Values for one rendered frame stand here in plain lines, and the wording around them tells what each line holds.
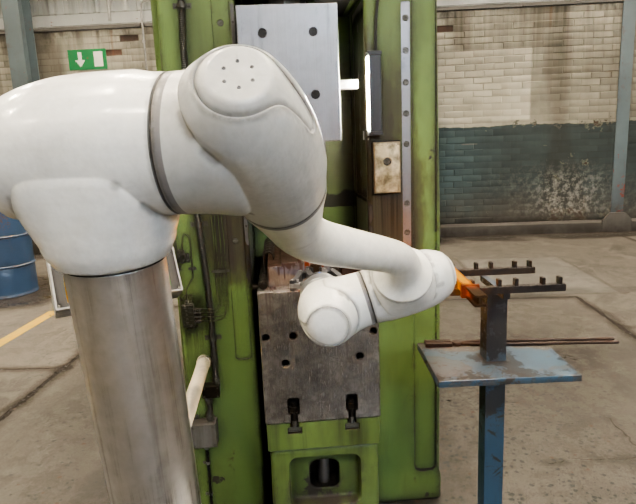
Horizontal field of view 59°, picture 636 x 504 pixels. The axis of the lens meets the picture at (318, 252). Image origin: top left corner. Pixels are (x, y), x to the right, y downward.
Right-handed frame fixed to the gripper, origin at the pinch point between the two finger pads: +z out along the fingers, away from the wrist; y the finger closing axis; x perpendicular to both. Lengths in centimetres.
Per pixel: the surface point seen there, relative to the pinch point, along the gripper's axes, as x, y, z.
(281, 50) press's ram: 57, -5, 44
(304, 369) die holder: -42, -3, 38
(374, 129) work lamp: 33, 24, 55
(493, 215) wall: -83, 278, 609
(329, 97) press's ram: 43, 9, 44
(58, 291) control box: -6, -67, 17
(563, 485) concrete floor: -107, 98, 60
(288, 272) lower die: -10.8, -6.3, 43.9
